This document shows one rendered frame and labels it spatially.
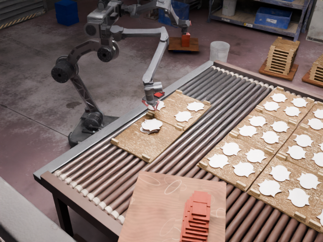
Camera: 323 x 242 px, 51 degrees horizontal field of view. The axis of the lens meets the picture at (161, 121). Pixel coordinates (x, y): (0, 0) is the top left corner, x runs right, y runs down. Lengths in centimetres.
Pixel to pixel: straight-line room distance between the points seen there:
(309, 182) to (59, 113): 308
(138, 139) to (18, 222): 208
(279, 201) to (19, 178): 247
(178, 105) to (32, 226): 246
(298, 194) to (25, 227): 196
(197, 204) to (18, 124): 306
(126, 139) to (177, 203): 72
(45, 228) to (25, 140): 376
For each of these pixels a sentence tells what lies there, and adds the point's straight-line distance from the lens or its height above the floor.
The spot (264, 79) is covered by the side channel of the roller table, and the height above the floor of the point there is 94.
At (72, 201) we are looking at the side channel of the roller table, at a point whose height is 94.
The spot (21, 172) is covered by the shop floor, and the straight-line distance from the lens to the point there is 367.
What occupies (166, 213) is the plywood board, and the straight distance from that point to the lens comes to 178.
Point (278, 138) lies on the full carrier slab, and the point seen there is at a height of 94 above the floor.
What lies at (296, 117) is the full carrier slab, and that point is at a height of 94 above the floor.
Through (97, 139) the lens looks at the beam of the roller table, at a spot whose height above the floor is 92.
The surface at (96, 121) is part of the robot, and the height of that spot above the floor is 39.
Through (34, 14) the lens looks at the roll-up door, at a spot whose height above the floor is 7.
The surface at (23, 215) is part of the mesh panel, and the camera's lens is 31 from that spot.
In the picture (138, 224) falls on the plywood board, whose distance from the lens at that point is 174.
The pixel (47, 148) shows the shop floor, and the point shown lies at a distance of 386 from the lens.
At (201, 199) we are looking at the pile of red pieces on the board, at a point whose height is 119.
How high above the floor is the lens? 244
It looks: 37 degrees down
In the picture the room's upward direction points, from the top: 2 degrees clockwise
